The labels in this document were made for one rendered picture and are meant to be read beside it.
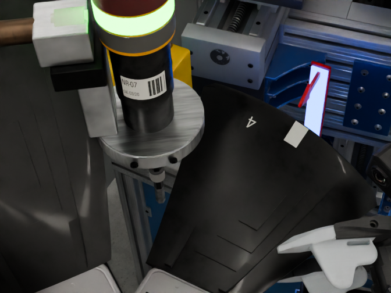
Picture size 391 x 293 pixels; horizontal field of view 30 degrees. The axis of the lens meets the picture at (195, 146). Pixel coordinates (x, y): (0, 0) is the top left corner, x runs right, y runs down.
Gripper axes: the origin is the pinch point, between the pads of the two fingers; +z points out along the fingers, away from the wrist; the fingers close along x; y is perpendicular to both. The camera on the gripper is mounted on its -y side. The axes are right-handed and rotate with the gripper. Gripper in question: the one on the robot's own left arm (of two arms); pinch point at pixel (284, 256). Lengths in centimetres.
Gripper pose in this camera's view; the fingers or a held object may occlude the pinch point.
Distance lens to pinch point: 73.2
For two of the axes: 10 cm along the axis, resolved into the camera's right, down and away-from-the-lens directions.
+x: 0.3, 5.3, 8.5
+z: -9.9, 1.4, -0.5
